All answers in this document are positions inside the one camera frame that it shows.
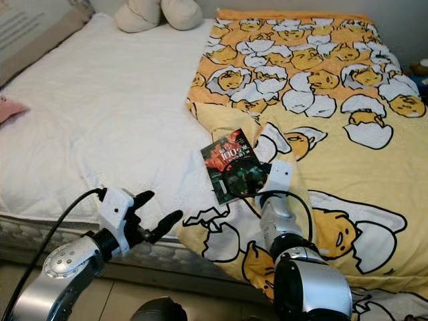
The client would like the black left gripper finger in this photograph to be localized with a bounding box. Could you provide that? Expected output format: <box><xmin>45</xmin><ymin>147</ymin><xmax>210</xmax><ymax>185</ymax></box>
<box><xmin>147</xmin><ymin>209</ymin><xmax>184</xmax><ymax>243</ymax></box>
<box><xmin>130</xmin><ymin>190</ymin><xmax>155</xmax><ymax>215</ymax></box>

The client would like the dark cover book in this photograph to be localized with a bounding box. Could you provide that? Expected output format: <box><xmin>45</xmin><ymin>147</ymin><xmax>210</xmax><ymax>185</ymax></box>
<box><xmin>201</xmin><ymin>129</ymin><xmax>272</xmax><ymax>205</ymax></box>

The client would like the pink square pillow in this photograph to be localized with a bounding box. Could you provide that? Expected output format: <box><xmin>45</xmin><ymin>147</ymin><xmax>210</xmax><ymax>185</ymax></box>
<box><xmin>0</xmin><ymin>94</ymin><xmax>22</xmax><ymax>124</ymax></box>

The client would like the yellow cartoon egg blanket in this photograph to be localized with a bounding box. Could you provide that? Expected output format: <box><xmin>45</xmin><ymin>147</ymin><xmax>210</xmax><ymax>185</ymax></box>
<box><xmin>186</xmin><ymin>8</ymin><xmax>428</xmax><ymax>321</ymax></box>

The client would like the robot left leg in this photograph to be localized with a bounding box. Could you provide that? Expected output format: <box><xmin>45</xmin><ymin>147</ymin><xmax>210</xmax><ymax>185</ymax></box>
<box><xmin>130</xmin><ymin>298</ymin><xmax>188</xmax><ymax>321</ymax></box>

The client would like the white mattress pad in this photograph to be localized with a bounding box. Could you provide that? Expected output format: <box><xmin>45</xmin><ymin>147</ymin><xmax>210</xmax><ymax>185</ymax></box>
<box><xmin>0</xmin><ymin>13</ymin><xmax>248</xmax><ymax>225</ymax></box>

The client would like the beige plush toy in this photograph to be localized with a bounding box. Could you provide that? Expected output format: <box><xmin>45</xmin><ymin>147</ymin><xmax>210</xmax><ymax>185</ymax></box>
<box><xmin>114</xmin><ymin>0</ymin><xmax>203</xmax><ymax>33</ymax></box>

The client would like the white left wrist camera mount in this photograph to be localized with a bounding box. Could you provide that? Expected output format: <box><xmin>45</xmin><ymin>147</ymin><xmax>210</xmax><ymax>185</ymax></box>
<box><xmin>97</xmin><ymin>189</ymin><xmax>134</xmax><ymax>241</ymax></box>

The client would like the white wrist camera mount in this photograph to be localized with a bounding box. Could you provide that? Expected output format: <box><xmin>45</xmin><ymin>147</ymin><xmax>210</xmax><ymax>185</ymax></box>
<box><xmin>264</xmin><ymin>159</ymin><xmax>295</xmax><ymax>198</ymax></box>
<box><xmin>97</xmin><ymin>189</ymin><xmax>134</xmax><ymax>241</ymax></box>

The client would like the beige bed frame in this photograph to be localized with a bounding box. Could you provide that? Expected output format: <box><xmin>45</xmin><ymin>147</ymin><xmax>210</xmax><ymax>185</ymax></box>
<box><xmin>94</xmin><ymin>254</ymin><xmax>241</xmax><ymax>302</ymax></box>

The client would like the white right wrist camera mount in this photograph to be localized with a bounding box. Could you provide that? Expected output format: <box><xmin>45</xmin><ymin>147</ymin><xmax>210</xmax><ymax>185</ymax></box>
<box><xmin>264</xmin><ymin>159</ymin><xmax>295</xmax><ymax>198</ymax></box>

